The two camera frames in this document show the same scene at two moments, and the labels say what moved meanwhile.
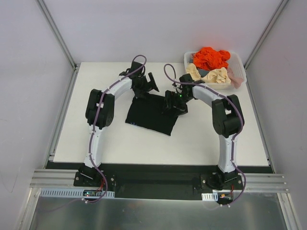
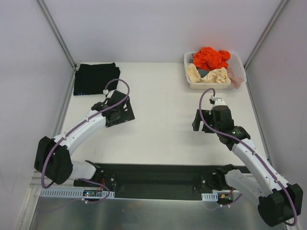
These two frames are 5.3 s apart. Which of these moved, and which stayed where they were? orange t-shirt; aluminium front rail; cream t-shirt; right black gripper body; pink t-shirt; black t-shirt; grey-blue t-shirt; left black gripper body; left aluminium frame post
Moved: left black gripper body; right black gripper body; black t-shirt
Stayed: cream t-shirt; left aluminium frame post; orange t-shirt; grey-blue t-shirt; pink t-shirt; aluminium front rail
